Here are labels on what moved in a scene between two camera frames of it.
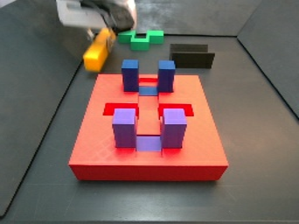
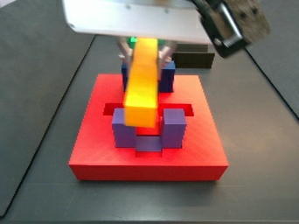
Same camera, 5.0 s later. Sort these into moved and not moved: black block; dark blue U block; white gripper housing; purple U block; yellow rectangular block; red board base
Moved: white gripper housing; yellow rectangular block
Not moved: black block; purple U block; red board base; dark blue U block
